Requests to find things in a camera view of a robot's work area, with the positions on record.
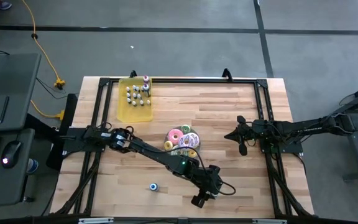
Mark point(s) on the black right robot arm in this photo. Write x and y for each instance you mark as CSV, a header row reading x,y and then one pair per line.
x,y
306,126

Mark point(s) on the pink sprinkled donut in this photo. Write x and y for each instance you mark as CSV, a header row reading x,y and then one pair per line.
x,y
170,137

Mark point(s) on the gray plate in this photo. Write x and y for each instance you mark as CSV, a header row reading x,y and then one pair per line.
x,y
165,138

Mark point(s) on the black pen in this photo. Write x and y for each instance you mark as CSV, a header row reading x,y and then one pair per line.
x,y
4,109

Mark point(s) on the silver table edge bracket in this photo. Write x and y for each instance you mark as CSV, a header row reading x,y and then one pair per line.
x,y
95,220
269,221

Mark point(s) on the violet candy color bottle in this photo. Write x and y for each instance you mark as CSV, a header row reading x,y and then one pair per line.
x,y
146,87

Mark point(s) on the green striped donut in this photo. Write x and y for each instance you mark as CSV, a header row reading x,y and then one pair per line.
x,y
182,129

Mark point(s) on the yellow plastic tray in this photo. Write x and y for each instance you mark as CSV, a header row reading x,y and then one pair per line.
x,y
135,115

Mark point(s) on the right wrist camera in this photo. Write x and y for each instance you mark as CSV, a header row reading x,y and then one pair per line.
x,y
253,128

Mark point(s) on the purple iced drizzled donut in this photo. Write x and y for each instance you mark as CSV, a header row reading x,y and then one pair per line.
x,y
194,143

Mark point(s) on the black computer mouse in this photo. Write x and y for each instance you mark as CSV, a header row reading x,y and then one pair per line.
x,y
11,152

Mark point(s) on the mint drizzled donut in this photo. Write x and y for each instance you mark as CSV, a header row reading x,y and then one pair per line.
x,y
176,152

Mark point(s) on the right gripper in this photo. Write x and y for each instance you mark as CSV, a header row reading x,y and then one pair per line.
x,y
264,140

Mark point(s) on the black frame bracket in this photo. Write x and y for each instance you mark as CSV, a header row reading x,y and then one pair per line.
x,y
132,73
227,74

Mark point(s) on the black aluminium table frame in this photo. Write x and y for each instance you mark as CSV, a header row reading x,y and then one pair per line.
x,y
197,81

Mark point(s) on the yellow sprinkled donut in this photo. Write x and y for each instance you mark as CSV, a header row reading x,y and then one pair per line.
x,y
189,154
166,146

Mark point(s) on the blue and white bottle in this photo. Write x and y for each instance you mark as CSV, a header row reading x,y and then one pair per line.
x,y
33,165

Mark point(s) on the person's shoe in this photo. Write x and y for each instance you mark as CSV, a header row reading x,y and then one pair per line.
x,y
0,5

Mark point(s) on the blue candy color bottle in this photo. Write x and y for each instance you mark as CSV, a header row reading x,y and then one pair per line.
x,y
153,186

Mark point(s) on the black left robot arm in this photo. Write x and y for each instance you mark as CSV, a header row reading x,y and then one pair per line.
x,y
154,154

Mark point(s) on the gray side desk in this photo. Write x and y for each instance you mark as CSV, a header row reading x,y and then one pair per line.
x,y
11,77

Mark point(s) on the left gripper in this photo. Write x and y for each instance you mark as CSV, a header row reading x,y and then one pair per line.
x,y
211,182

